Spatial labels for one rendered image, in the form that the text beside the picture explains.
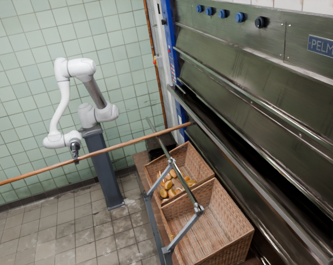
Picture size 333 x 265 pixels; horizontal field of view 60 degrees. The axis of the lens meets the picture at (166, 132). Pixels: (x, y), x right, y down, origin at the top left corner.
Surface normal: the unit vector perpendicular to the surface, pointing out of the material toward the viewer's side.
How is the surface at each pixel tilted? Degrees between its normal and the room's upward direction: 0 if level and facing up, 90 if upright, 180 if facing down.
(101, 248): 0
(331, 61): 90
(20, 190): 90
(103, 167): 90
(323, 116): 70
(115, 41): 90
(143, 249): 0
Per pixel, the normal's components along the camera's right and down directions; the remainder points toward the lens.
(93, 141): 0.35, 0.43
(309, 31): -0.95, 0.27
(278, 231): -0.94, -0.04
